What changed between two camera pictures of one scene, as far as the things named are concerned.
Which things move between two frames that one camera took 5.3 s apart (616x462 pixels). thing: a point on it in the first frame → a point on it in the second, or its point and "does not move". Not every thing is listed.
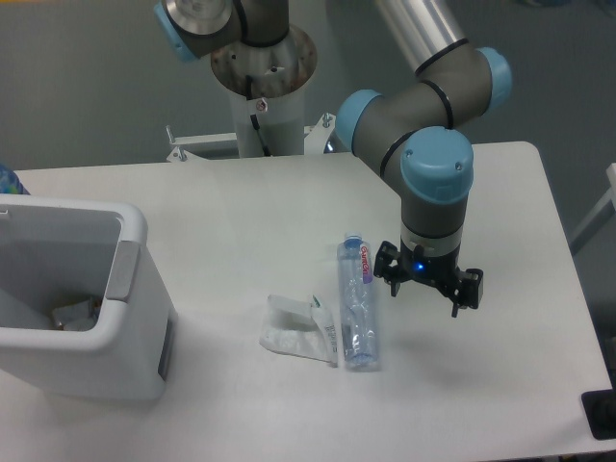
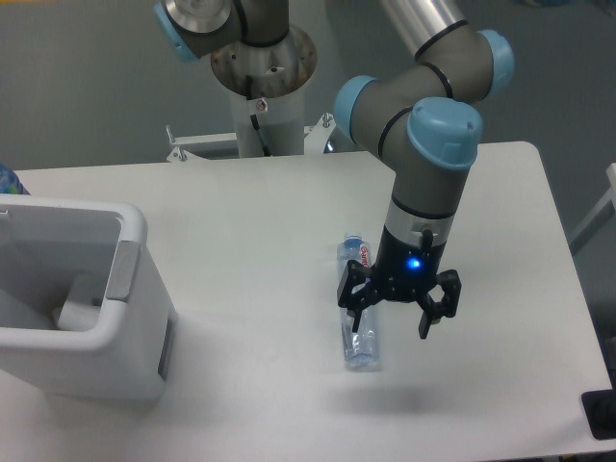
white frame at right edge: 601,215 does not move
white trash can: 58,250 does not move
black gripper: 435,263 → 404,270
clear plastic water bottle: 357,302 does not move
